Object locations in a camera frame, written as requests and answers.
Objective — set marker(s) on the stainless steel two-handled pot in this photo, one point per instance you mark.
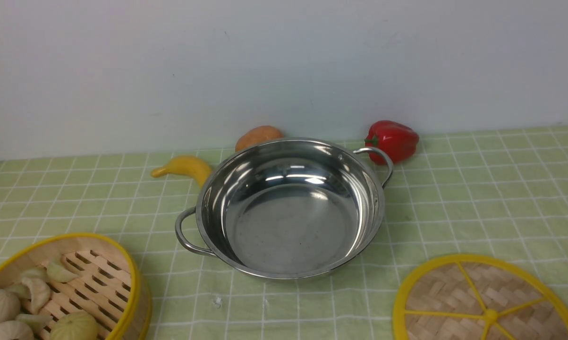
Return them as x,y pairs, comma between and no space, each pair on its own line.
289,209

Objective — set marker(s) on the pale green dumpling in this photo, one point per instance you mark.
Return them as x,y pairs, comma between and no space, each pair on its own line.
58,273
35,272
36,322

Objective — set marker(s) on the white folded dumpling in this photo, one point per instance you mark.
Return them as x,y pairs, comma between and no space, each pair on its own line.
39,291

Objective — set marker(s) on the green round bun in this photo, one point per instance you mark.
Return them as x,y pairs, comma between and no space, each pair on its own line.
77,326

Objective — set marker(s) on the woven bamboo steamer lid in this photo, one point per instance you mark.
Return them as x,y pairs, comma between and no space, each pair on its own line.
476,297

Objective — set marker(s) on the red bell pepper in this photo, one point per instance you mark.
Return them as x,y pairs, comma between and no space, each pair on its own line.
398,141

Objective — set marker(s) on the orange round fruit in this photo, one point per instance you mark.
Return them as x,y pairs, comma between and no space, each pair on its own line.
258,135

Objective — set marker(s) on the green checkered tablecloth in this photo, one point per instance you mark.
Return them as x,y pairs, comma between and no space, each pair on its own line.
497,193

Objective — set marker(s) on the bamboo steamer basket yellow rim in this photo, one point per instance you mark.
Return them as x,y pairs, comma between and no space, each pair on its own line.
108,284

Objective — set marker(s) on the yellow banana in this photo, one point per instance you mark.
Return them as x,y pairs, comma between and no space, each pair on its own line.
185,165

